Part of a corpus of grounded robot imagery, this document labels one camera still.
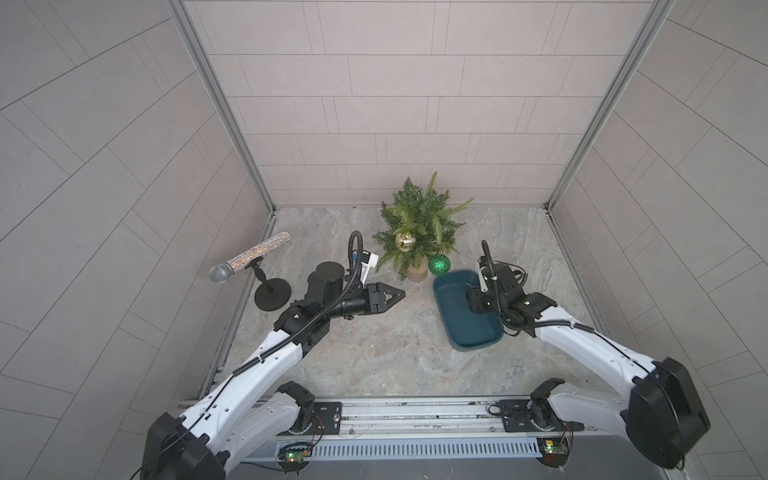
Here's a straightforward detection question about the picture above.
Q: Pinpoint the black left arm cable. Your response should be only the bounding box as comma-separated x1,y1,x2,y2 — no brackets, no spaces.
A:
128,230,366,480

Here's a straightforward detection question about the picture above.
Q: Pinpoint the green circuit board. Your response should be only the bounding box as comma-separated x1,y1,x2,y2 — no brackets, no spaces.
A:
276,442,313,474
537,437,571,469

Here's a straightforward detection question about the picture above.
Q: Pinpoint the left green circuit board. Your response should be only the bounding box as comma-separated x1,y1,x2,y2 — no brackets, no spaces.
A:
276,442,313,474

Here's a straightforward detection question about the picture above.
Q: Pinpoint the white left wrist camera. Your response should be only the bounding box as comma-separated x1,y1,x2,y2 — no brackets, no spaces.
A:
360,250,379,285

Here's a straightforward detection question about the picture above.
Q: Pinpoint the small green christmas tree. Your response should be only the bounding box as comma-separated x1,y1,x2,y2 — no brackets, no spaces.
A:
373,174,473,280

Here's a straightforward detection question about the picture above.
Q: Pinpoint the right green circuit board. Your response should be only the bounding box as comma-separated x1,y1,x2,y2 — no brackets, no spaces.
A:
537,437,571,469

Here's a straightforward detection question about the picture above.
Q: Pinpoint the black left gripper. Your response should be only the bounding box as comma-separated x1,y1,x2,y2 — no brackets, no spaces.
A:
321,283,404,320

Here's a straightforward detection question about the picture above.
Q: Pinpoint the gold shiny ball ornament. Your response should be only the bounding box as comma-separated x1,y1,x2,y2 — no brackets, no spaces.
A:
395,232,417,253

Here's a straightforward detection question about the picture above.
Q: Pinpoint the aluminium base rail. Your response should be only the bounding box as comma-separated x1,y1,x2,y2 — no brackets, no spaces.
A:
245,395,628,468

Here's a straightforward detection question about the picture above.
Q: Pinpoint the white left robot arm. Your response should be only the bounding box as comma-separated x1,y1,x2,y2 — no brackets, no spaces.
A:
134,262,405,479

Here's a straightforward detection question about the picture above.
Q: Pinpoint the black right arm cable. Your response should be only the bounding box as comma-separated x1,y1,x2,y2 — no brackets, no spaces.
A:
476,239,688,472

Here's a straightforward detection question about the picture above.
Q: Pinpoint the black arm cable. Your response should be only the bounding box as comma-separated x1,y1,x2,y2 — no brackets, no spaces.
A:
476,239,688,472
128,230,366,480

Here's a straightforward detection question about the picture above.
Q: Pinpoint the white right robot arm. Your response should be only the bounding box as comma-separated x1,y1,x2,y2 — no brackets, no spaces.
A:
467,254,711,469

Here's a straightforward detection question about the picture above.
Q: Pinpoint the teal plastic tray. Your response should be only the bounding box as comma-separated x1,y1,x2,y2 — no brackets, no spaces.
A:
433,270,504,351

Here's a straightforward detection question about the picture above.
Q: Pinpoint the green glitter ball ornament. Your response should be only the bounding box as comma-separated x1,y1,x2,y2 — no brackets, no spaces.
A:
427,252,451,276

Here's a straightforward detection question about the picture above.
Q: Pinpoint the glittery silver microphone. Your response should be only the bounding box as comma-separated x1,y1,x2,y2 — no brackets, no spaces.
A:
208,231,290,284

